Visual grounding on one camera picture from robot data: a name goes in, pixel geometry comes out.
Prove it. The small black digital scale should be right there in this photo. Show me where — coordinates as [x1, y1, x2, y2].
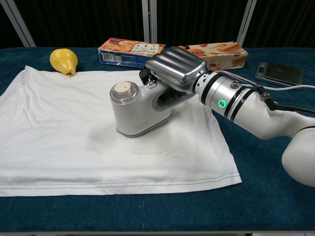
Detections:
[254, 61, 304, 87]

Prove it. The yellow pear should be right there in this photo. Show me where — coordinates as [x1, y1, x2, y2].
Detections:
[50, 48, 79, 76]

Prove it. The black curtain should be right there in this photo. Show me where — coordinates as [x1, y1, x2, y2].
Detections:
[0, 0, 315, 49]

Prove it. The blue and orange biscuit box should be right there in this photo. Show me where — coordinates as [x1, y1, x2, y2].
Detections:
[97, 37, 166, 69]

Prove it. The thin grey cable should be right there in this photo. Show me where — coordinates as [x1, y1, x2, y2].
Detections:
[255, 85, 315, 93]

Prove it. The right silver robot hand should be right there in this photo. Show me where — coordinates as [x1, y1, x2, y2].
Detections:
[139, 46, 210, 101]

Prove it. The dark blue table cloth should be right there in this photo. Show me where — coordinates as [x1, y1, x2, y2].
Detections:
[0, 47, 315, 234]

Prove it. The white handheld steam iron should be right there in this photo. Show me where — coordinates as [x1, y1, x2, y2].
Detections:
[109, 79, 190, 138]

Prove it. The orange and cream biscuit box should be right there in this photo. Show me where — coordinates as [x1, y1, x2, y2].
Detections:
[176, 41, 248, 72]

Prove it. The grey metal frame post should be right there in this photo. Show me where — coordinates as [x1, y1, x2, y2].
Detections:
[235, 0, 258, 46]
[0, 0, 37, 47]
[142, 0, 158, 44]

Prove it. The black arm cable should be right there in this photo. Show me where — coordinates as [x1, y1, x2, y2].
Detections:
[257, 86, 315, 116]

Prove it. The white cloth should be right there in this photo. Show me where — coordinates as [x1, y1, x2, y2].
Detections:
[0, 65, 243, 197]

